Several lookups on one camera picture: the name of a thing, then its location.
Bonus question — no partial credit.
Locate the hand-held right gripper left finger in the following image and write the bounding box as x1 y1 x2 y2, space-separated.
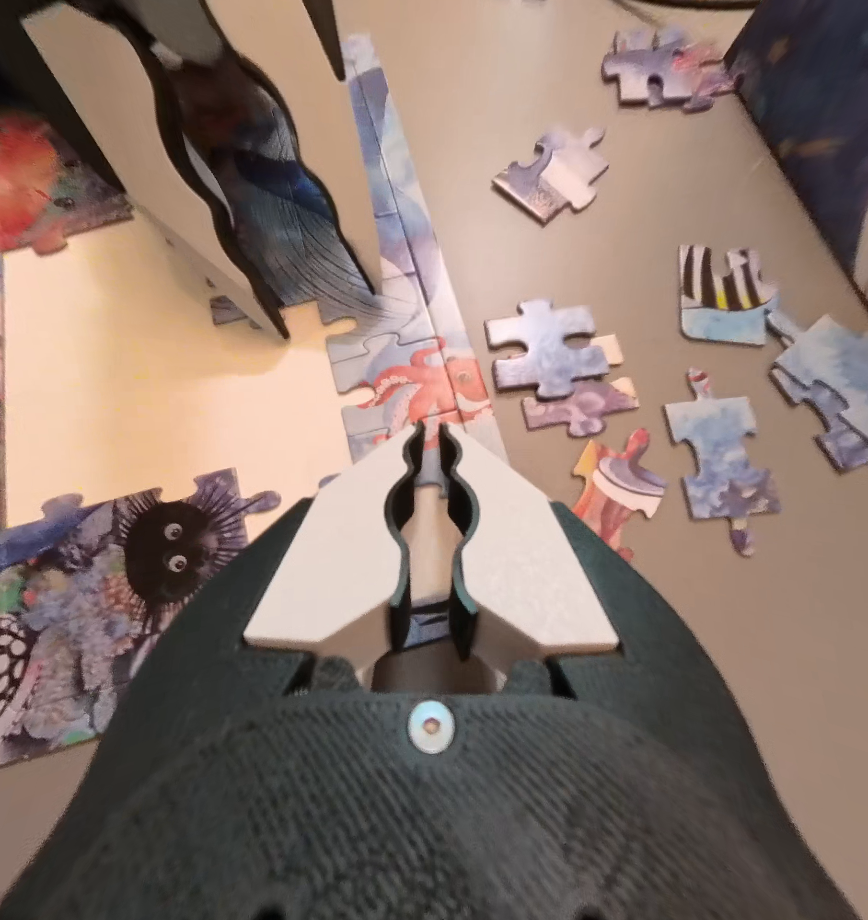
243 423 427 653

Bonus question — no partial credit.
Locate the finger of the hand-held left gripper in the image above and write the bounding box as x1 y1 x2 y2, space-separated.
211 0 379 296
21 0 292 340

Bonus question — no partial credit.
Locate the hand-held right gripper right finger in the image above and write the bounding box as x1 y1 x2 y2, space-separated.
440 424 620 660

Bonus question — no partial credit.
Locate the black sea urchin puzzle piece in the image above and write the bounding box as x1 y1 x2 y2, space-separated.
110 466 285 637

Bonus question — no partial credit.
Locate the ocean jigsaw puzzle board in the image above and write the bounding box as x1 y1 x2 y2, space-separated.
0 32 511 775

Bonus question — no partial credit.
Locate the striped fish puzzle piece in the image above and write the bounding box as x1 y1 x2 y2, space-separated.
677 243 780 347

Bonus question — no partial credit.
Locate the pile of loose puzzle pieces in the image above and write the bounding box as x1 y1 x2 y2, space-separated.
483 298 868 559

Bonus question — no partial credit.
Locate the white patch blue puzzle piece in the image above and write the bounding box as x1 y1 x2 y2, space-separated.
490 127 610 228

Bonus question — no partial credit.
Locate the pink coral puzzle piece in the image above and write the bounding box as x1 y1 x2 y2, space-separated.
674 39 739 114

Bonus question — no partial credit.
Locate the illustrated puzzle box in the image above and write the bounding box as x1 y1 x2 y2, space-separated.
724 0 868 319

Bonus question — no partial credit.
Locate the black braided cable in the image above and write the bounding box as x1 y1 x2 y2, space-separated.
612 0 760 12

